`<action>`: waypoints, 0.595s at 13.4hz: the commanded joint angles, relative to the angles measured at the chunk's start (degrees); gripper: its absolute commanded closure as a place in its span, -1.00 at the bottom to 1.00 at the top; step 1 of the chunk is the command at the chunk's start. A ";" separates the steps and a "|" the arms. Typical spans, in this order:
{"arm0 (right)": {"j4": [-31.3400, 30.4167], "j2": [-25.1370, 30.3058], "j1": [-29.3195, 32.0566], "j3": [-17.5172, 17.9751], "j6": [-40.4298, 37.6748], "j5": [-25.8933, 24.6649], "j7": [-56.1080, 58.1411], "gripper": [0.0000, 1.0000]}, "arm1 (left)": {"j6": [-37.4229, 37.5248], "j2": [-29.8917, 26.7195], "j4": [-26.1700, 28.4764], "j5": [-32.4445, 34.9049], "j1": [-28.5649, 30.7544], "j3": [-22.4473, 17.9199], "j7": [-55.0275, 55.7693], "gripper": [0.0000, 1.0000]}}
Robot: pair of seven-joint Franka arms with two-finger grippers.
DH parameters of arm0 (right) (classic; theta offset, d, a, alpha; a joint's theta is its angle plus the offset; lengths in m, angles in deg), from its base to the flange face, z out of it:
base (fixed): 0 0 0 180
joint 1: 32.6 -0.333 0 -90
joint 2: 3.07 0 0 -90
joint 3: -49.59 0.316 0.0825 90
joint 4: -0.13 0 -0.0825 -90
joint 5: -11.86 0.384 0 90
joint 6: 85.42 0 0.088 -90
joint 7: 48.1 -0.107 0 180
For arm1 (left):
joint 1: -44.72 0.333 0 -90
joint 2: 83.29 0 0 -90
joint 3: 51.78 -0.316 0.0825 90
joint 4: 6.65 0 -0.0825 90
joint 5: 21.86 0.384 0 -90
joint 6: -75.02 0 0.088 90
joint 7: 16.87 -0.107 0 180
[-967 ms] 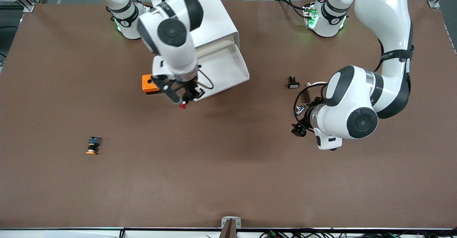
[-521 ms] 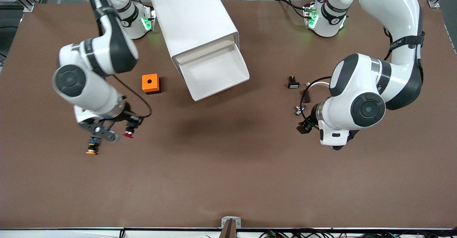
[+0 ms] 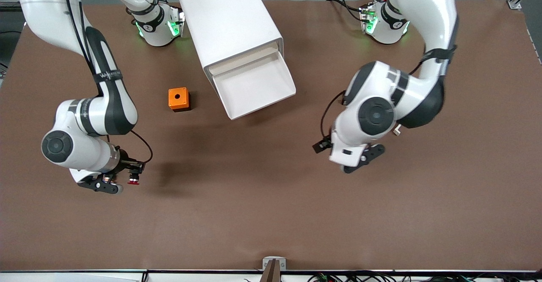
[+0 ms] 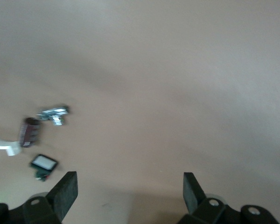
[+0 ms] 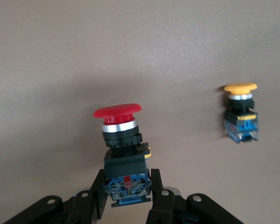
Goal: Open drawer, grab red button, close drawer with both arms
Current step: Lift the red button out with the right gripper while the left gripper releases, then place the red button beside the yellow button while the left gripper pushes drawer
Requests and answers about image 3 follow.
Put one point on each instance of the red push button switch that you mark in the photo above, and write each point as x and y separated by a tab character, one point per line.
134	181

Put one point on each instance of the white plastic drawer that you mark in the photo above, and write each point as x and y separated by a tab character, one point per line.
241	59
254	87

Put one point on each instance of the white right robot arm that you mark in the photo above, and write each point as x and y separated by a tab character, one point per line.
106	104

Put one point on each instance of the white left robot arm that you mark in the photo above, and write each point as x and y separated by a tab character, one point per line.
423	19

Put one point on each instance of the white drawer cabinet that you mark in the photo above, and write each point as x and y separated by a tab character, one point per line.
228	15

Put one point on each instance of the brown table cover mat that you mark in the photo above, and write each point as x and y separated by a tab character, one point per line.
271	189

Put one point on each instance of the white curved plastic bracket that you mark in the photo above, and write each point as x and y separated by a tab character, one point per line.
396	131

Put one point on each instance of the orange button enclosure box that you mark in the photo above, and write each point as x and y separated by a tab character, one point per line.
178	98

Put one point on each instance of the grey metal mount bracket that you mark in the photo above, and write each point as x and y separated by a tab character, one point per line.
274	260

